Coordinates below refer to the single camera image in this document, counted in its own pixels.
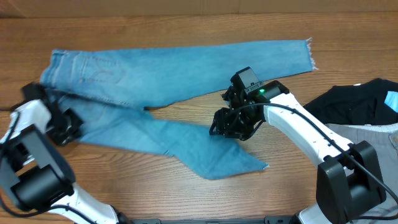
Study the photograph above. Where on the black garment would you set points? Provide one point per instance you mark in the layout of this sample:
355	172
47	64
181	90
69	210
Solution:
355	105

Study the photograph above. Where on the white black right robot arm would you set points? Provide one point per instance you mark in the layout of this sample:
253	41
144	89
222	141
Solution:
348	175

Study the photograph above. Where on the grey garment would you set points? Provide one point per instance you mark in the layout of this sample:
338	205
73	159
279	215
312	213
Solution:
384	140

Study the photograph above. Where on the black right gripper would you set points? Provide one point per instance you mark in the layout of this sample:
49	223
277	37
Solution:
223	121

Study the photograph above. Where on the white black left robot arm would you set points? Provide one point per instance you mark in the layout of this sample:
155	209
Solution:
34	175

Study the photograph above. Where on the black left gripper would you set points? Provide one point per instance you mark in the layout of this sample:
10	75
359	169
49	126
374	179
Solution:
76	122

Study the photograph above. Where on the light blue denim jeans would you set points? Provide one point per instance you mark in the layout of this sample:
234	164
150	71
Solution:
113	90

